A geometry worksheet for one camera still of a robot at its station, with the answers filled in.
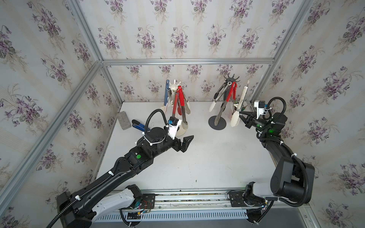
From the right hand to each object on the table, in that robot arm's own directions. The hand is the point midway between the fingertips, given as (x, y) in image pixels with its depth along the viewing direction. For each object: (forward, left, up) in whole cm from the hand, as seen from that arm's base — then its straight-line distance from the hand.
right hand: (240, 113), depth 77 cm
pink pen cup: (+10, +2, -8) cm, 13 cm away
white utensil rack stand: (-1, +32, -14) cm, 35 cm away
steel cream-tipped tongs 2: (-4, +4, 0) cm, 6 cm away
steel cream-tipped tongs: (+11, +30, -6) cm, 32 cm away
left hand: (-14, +30, +3) cm, 33 cm away
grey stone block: (+12, +77, -23) cm, 81 cm away
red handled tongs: (+5, +33, +7) cm, 34 cm away
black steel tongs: (+19, +10, -2) cm, 22 cm away
